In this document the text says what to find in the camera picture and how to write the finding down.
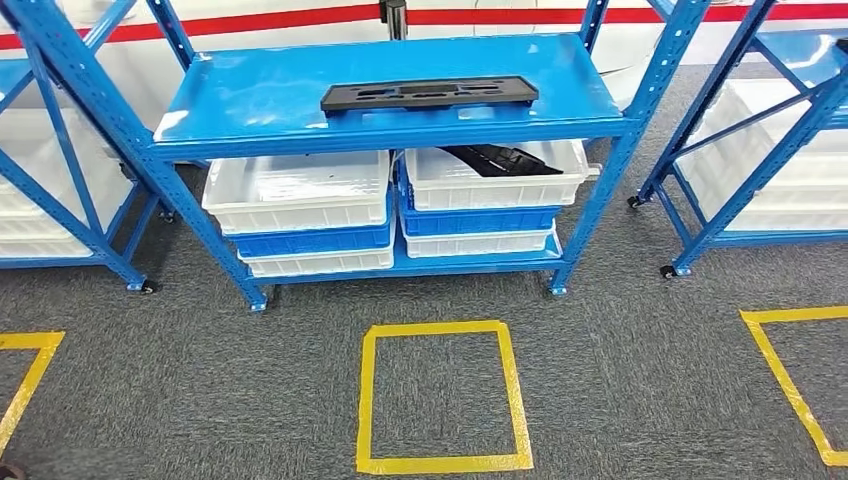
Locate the long black plastic part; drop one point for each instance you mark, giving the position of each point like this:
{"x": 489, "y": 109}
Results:
{"x": 430, "y": 93}
{"x": 503, "y": 161}

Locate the blue metal shelf rack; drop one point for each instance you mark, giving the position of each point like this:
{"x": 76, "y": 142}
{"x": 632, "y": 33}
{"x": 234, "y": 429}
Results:
{"x": 73, "y": 218}
{"x": 742, "y": 166}
{"x": 397, "y": 93}

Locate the blue plastic bin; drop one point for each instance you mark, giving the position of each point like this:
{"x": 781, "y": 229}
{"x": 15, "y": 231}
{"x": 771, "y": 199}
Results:
{"x": 311, "y": 242}
{"x": 477, "y": 220}

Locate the yellow floor tape square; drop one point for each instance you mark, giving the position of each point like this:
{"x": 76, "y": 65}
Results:
{"x": 33, "y": 371}
{"x": 366, "y": 397}

